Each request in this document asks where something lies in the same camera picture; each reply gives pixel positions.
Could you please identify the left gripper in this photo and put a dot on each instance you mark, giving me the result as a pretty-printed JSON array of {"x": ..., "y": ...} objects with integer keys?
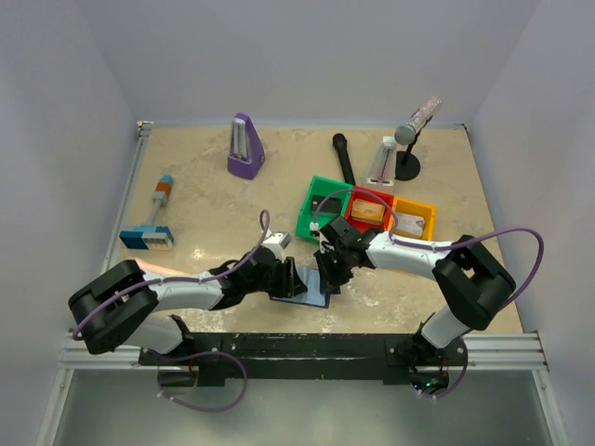
[{"x": 286, "y": 277}]

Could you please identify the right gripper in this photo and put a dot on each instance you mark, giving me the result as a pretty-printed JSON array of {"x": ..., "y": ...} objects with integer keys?
[{"x": 329, "y": 269}]

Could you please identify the blue card holder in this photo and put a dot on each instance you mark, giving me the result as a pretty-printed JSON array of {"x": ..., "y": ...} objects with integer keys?
[{"x": 312, "y": 297}]

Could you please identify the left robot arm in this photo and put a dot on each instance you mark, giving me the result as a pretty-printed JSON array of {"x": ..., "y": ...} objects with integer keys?
[{"x": 118, "y": 303}]

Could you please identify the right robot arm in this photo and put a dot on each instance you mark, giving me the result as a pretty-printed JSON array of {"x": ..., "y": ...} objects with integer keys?
[{"x": 475, "y": 286}]

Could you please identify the black card in green bin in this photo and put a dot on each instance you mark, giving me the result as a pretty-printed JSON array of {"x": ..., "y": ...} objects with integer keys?
[{"x": 321, "y": 204}]

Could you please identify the tan card in red bin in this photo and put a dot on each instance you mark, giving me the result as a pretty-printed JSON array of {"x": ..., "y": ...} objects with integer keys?
[{"x": 369, "y": 212}]

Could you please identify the cards in orange bin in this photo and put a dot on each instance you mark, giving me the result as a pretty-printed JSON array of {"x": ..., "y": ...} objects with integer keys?
[{"x": 410, "y": 225}]

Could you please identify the red bin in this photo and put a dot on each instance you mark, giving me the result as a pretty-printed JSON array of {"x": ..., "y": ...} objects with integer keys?
[{"x": 371, "y": 196}]

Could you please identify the green bin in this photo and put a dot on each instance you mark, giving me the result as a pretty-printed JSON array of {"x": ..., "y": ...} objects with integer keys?
[{"x": 319, "y": 188}]

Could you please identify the orange bin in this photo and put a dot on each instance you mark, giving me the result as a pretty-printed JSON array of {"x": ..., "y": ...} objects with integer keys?
[{"x": 406, "y": 206}]

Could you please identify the clear metronome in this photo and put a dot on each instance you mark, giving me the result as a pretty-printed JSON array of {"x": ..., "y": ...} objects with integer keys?
[{"x": 381, "y": 173}]

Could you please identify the black microphone stand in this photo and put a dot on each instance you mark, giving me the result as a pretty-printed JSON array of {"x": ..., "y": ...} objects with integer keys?
[{"x": 407, "y": 165}]

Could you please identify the black microphone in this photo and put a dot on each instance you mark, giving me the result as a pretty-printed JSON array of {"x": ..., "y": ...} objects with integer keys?
[{"x": 340, "y": 145}]

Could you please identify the purple metronome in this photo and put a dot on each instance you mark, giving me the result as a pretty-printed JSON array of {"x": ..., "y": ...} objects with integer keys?
[{"x": 246, "y": 155}]

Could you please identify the pink cylinder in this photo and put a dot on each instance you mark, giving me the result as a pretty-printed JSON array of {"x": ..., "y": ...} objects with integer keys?
[{"x": 156, "y": 269}]

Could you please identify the blue grey toy tool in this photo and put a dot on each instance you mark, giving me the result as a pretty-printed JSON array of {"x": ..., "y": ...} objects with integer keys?
[{"x": 149, "y": 235}]

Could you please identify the silver microphone on stand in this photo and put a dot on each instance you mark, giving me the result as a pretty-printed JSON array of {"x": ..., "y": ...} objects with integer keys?
[{"x": 418, "y": 120}]

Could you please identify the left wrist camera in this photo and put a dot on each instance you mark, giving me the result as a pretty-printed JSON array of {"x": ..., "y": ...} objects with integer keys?
[{"x": 277, "y": 242}]

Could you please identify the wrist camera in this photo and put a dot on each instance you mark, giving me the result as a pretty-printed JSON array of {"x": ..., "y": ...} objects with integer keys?
[
  {"x": 315, "y": 232},
  {"x": 277, "y": 242}
]

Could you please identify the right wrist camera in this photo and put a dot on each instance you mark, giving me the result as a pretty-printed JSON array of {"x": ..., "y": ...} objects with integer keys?
[{"x": 315, "y": 232}]

